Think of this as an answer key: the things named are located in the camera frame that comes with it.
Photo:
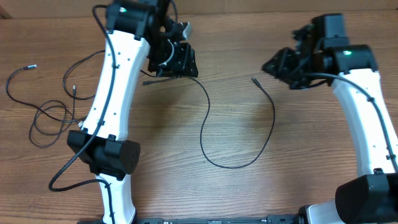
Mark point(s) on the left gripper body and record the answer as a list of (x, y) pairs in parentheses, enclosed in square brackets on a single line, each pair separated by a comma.
[(171, 61)]

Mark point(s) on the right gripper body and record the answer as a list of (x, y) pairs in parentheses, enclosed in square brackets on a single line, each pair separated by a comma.
[(300, 67)]

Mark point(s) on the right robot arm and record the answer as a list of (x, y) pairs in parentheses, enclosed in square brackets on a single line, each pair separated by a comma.
[(324, 55)]

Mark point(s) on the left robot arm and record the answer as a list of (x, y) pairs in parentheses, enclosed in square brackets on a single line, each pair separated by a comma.
[(137, 34)]

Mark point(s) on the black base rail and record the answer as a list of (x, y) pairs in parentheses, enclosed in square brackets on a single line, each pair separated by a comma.
[(211, 221)]

